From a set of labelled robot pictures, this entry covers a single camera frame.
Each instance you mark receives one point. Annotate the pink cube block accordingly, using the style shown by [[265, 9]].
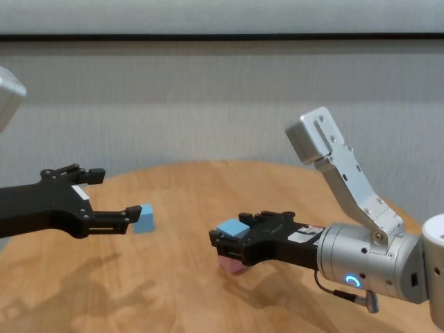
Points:
[[232, 265]]

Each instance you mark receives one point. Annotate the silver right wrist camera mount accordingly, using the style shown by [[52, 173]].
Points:
[[347, 180]]

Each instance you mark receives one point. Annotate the blue cube block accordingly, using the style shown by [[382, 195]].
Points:
[[145, 222], [232, 228]]

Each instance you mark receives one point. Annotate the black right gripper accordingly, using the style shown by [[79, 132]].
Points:
[[277, 243]]

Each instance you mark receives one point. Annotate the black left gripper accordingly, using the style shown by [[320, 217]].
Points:
[[41, 208]]

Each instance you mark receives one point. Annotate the black wall rail strip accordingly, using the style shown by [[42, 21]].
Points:
[[222, 37]]

